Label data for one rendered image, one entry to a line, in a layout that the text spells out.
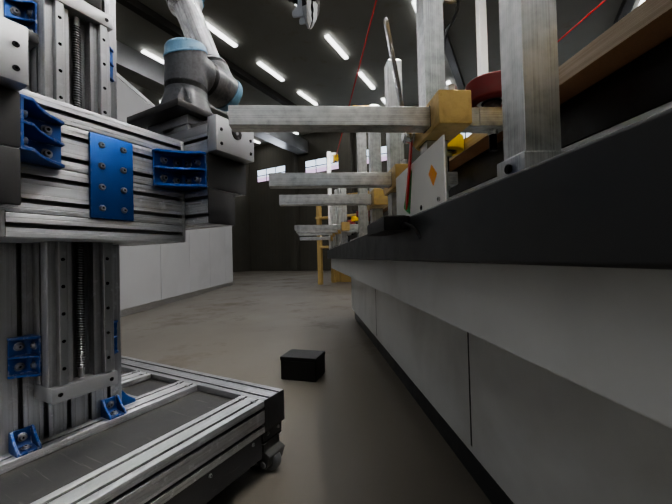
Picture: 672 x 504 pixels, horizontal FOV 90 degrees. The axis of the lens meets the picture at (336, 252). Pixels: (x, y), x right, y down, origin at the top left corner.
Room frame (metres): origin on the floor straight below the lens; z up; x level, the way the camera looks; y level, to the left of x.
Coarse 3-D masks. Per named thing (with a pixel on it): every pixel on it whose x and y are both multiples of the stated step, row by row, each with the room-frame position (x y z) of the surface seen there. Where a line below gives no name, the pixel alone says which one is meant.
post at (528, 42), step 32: (512, 0) 0.32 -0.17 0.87; (544, 0) 0.31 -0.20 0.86; (512, 32) 0.32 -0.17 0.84; (544, 32) 0.31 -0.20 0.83; (512, 64) 0.32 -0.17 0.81; (544, 64) 0.31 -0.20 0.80; (512, 96) 0.32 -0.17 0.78; (544, 96) 0.31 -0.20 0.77; (512, 128) 0.32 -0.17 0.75; (544, 128) 0.31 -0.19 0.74
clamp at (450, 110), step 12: (444, 96) 0.48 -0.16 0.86; (456, 96) 0.48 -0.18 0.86; (468, 96) 0.48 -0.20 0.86; (432, 108) 0.50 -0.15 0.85; (444, 108) 0.48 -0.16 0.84; (456, 108) 0.48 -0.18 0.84; (468, 108) 0.48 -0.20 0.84; (432, 120) 0.51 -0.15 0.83; (444, 120) 0.48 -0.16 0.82; (456, 120) 0.48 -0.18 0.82; (468, 120) 0.48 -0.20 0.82; (432, 132) 0.52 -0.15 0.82; (444, 132) 0.52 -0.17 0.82; (456, 132) 0.52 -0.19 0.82; (420, 144) 0.57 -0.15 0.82
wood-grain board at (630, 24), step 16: (656, 0) 0.35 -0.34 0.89; (640, 16) 0.36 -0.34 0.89; (656, 16) 0.35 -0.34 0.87; (608, 32) 0.40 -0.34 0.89; (624, 32) 0.38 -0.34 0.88; (640, 32) 0.37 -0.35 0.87; (656, 32) 0.37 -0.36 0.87; (592, 48) 0.43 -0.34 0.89; (608, 48) 0.40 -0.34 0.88; (624, 48) 0.40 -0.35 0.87; (640, 48) 0.40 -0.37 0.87; (576, 64) 0.45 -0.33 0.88; (592, 64) 0.43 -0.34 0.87; (608, 64) 0.43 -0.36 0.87; (624, 64) 0.43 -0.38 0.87; (560, 80) 0.48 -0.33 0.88; (576, 80) 0.47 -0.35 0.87; (592, 80) 0.47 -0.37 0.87; (560, 96) 0.52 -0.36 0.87; (464, 144) 0.78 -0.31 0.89; (480, 144) 0.74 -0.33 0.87; (464, 160) 0.86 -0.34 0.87
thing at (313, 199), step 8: (280, 200) 0.99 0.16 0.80; (288, 200) 0.99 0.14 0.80; (296, 200) 1.00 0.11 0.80; (304, 200) 1.00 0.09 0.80; (312, 200) 1.00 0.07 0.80; (320, 200) 1.00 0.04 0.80; (328, 200) 1.00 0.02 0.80; (336, 200) 1.00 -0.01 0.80; (344, 200) 1.01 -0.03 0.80; (352, 200) 1.01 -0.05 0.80; (360, 200) 1.01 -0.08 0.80; (368, 200) 1.01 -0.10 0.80
